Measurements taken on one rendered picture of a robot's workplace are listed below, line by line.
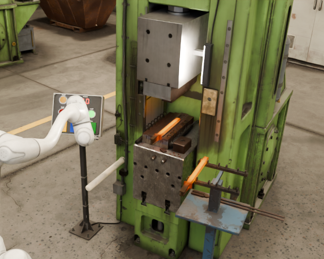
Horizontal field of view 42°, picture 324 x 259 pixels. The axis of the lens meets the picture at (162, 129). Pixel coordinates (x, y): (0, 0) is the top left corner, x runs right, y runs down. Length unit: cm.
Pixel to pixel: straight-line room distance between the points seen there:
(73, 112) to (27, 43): 559
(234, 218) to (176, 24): 120
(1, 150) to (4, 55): 550
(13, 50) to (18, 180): 353
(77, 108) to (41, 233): 151
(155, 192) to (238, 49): 115
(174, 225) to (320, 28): 536
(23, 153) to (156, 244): 163
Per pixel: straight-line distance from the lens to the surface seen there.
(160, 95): 268
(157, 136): 278
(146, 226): 328
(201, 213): 263
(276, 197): 413
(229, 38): 255
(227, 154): 283
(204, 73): 262
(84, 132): 234
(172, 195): 292
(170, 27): 253
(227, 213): 266
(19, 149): 192
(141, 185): 301
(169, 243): 320
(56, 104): 297
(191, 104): 317
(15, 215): 384
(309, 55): 786
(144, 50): 265
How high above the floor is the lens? 233
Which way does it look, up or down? 27 degrees down
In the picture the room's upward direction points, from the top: 3 degrees clockwise
